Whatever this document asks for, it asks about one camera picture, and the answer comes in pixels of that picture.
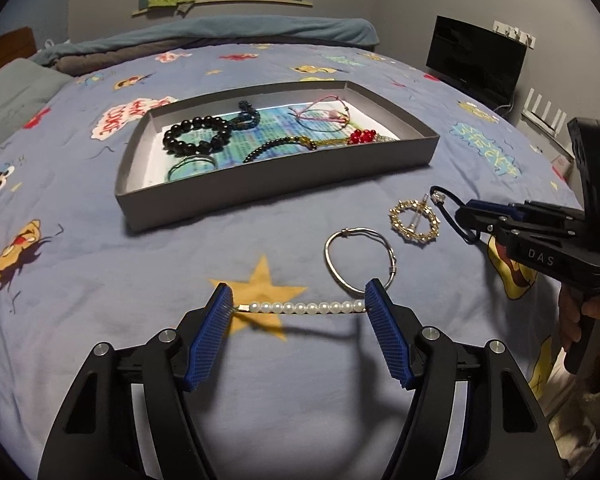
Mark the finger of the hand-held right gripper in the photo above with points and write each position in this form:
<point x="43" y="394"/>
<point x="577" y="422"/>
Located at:
<point x="540" y="252"/>
<point x="485" y="206"/>

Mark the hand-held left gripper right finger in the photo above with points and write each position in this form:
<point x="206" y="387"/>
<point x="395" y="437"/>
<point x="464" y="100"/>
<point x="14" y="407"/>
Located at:
<point x="387" y="335"/>

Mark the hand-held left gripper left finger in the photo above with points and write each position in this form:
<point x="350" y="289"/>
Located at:
<point x="207" y="345"/>

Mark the grey cardboard box tray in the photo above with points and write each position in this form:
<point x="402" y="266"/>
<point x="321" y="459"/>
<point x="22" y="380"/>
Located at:
<point x="280" y="185"/>

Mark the person's right hand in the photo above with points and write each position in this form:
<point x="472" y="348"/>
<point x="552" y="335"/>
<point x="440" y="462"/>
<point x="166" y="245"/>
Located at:
<point x="567" y="320"/>

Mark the small pink box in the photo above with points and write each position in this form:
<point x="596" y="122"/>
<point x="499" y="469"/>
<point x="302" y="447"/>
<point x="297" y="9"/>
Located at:
<point x="562" y="166"/>

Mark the gold wreath brooch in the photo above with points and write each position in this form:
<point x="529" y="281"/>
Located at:
<point x="397" y="220"/>

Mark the white router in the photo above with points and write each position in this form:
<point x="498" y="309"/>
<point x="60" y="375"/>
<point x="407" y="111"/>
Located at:
<point x="545" y="115"/>

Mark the blue cartoon printed bedspread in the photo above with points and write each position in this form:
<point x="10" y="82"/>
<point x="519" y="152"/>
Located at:
<point x="105" y="270"/>

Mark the black monitor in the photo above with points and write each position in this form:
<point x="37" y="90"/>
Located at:
<point x="472" y="60"/>

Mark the light fleece clothing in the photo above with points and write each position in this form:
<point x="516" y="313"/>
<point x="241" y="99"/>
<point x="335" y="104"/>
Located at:
<point x="580" y="420"/>

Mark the blue green printed sheet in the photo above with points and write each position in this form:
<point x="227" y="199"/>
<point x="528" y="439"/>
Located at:
<point x="275" y="127"/>

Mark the grey blanket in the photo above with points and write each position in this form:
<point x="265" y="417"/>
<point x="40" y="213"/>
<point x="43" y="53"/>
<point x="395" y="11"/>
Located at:
<point x="110" y="62"/>

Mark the wooden window sill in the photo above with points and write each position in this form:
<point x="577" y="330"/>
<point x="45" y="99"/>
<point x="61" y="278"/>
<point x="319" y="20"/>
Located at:
<point x="260" y="2"/>

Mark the teal blanket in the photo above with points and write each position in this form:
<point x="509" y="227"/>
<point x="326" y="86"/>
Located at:
<point x="230" y="32"/>

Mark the grey blue pillow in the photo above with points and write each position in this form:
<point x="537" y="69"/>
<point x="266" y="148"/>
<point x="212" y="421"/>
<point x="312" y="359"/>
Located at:
<point x="15" y="95"/>

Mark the wooden bed headboard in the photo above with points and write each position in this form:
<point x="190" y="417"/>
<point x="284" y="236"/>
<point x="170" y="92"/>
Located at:
<point x="5" y="50"/>

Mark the white wall hook rack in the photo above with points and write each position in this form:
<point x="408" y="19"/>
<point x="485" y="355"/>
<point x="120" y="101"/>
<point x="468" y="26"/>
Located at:
<point x="515" y="35"/>

